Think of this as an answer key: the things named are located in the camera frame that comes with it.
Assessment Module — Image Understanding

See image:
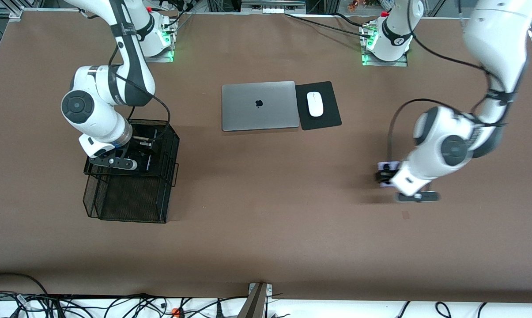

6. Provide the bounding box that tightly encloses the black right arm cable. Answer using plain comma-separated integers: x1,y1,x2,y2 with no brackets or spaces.
108,42,172,143

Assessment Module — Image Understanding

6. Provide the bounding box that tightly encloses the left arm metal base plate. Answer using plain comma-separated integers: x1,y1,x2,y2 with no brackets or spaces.
362,49,408,68

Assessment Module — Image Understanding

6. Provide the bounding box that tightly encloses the black slab phone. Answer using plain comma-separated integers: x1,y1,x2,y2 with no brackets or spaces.
147,128,158,171

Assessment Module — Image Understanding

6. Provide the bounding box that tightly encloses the thick black floor cable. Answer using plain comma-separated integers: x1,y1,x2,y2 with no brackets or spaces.
0,273,50,318

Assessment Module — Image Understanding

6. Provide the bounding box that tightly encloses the grey power strip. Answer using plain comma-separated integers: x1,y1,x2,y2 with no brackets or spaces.
241,0,306,14

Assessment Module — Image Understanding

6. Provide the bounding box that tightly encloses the aluminium frame profile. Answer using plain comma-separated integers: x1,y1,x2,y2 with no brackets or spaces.
0,6,24,21

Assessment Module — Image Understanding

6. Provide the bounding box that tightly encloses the white computer mouse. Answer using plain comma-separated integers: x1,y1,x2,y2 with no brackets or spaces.
307,91,324,117

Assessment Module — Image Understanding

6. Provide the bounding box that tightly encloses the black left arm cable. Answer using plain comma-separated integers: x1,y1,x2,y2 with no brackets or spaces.
387,0,513,165

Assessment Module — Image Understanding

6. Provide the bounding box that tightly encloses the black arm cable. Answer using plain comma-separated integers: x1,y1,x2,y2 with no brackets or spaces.
108,42,172,143
387,0,513,165

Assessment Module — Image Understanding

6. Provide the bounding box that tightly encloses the lilac flip phone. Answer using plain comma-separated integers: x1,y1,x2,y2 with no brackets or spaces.
377,161,401,189

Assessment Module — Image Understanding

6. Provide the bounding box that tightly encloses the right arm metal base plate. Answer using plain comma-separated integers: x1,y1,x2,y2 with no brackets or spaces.
152,44,175,63

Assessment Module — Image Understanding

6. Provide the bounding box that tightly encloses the silver laptop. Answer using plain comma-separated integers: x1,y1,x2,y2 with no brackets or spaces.
222,80,301,132

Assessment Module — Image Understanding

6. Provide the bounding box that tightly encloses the black mouse pad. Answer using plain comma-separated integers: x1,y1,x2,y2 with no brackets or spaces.
295,81,342,131

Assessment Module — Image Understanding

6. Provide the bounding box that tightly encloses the black mesh two-tier tray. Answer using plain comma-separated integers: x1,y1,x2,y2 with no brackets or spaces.
83,118,180,224

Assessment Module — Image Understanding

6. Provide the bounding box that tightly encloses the black cable on table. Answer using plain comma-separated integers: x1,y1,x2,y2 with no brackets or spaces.
285,12,377,38

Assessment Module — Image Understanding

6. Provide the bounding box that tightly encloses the grey metal camera mount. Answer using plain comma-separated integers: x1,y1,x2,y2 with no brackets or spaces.
237,283,274,318

